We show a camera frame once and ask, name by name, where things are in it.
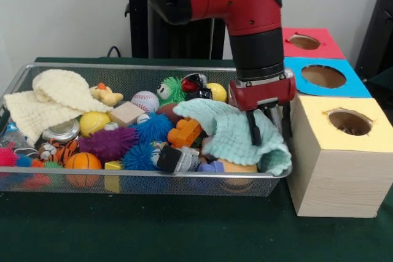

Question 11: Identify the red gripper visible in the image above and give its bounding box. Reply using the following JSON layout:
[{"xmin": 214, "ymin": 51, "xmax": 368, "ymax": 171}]
[{"xmin": 228, "ymin": 70, "xmax": 297, "ymax": 148}]

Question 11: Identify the mint green cloth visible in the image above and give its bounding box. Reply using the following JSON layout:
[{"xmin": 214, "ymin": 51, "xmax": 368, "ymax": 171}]
[{"xmin": 173, "ymin": 99, "xmax": 293, "ymax": 177}]

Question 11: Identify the multicolour cartoon print cloth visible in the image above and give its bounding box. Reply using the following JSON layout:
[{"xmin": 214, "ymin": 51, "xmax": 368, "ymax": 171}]
[{"xmin": 335, "ymin": 125, "xmax": 364, "ymax": 136}]

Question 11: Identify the wooden box with three holes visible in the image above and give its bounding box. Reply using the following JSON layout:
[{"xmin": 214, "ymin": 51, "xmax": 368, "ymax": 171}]
[{"xmin": 281, "ymin": 27, "xmax": 393, "ymax": 218}]

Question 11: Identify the shallow clear mesh bin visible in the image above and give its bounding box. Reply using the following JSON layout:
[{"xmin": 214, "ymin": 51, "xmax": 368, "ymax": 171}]
[{"xmin": 0, "ymin": 61, "xmax": 294, "ymax": 198}]

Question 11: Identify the peach orange ball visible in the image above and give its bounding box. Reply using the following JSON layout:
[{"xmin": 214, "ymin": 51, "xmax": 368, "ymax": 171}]
[{"xmin": 221, "ymin": 161, "xmax": 259, "ymax": 175}]

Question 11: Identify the yellow ball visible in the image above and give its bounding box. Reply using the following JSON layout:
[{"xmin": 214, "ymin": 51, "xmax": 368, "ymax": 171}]
[
  {"xmin": 79, "ymin": 112, "xmax": 112, "ymax": 137},
  {"xmin": 207, "ymin": 83, "xmax": 228, "ymax": 103}
]

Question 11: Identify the green spiky ball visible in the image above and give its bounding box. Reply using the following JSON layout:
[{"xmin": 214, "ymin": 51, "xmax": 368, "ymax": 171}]
[{"xmin": 157, "ymin": 77, "xmax": 189, "ymax": 107}]

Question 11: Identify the white toy baseball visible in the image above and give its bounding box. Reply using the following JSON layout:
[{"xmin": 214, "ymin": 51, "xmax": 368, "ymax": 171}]
[{"xmin": 131, "ymin": 91, "xmax": 160, "ymax": 114}]

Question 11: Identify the black chair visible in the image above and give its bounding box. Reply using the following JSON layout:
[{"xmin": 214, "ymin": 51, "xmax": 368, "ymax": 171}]
[{"xmin": 356, "ymin": 0, "xmax": 393, "ymax": 85}]

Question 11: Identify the yellow rubber duck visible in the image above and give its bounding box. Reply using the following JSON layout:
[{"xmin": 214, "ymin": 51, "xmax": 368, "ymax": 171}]
[{"xmin": 90, "ymin": 82, "xmax": 123, "ymax": 107}]

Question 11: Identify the orange toy basketball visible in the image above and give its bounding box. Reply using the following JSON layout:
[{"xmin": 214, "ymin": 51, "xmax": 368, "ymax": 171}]
[{"xmin": 64, "ymin": 152, "xmax": 103, "ymax": 188}]

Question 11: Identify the cream yellow cloth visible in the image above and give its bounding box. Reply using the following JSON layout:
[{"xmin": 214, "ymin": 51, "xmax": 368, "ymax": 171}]
[{"xmin": 3, "ymin": 69, "xmax": 113, "ymax": 145}]

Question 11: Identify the pink spiky ball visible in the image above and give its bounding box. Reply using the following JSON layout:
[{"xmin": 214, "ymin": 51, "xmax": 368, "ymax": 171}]
[{"xmin": 0, "ymin": 144, "xmax": 20, "ymax": 168}]

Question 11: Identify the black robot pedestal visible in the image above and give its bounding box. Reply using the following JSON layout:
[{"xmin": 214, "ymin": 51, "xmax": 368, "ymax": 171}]
[{"xmin": 125, "ymin": 0, "xmax": 226, "ymax": 60}]

